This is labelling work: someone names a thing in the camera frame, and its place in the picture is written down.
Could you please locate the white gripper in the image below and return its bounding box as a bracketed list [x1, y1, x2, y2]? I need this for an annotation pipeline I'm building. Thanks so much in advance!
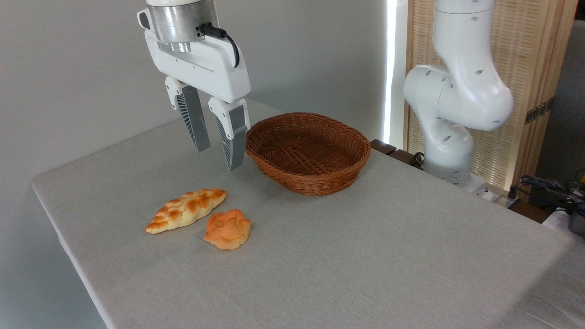
[137, 8, 251, 172]

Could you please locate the long braided bread loaf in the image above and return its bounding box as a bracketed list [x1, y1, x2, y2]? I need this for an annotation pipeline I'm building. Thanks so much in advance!
[145, 188, 228, 234]

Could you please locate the brown wicker basket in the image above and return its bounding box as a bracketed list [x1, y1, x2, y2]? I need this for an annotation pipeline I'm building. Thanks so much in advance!
[245, 112, 372, 196]

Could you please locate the round orange bread bun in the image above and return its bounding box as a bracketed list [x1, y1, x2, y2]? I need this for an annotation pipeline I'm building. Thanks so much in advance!
[203, 209, 251, 250]

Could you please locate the dark wooden block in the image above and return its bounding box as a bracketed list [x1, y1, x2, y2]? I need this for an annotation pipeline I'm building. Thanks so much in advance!
[370, 139, 398, 156]

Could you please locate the grey tablecloth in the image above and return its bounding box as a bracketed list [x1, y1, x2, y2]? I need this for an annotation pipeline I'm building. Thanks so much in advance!
[31, 97, 585, 329]

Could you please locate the dark metal screen hinge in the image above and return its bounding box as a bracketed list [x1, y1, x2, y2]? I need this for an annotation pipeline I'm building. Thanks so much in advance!
[524, 97, 555, 125]

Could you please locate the wooden slatted folding screen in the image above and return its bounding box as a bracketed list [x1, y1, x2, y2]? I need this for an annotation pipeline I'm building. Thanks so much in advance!
[404, 0, 579, 191]

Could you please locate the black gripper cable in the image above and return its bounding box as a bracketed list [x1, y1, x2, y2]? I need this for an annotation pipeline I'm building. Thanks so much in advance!
[198, 24, 240, 68]

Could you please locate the black cable bundle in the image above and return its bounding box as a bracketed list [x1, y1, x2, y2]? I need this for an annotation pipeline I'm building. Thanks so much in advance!
[507, 174, 585, 216]

